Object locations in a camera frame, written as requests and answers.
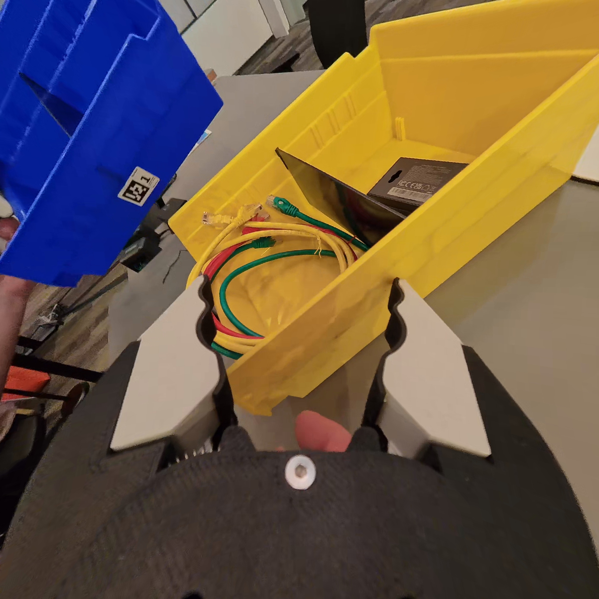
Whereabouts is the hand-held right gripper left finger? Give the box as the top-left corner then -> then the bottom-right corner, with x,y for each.
110,275 -> 238,452

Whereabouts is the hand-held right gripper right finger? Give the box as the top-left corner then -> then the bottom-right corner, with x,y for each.
363,277 -> 492,461

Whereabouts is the red ethernet cable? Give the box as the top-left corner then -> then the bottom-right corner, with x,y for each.
202,213 -> 360,349

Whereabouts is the yellow ethernet cable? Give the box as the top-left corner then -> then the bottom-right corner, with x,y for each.
186,201 -> 360,356

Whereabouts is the green ethernet cable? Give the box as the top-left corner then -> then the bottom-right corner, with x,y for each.
211,194 -> 371,360

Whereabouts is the black network switch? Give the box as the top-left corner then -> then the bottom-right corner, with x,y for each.
367,157 -> 471,216

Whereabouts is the blue plastic bin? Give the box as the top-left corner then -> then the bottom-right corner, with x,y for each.
0,0 -> 224,287

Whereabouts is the yellow plastic bin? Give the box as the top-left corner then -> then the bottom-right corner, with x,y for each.
168,0 -> 599,416

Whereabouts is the person's right hand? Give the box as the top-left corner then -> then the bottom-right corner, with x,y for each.
295,411 -> 353,453

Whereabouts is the black electronic box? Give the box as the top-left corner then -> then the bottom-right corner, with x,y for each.
123,236 -> 162,273

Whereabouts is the black bin divider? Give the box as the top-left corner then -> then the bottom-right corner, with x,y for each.
275,147 -> 408,249

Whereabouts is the black office chair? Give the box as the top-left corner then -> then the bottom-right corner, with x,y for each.
306,0 -> 368,71

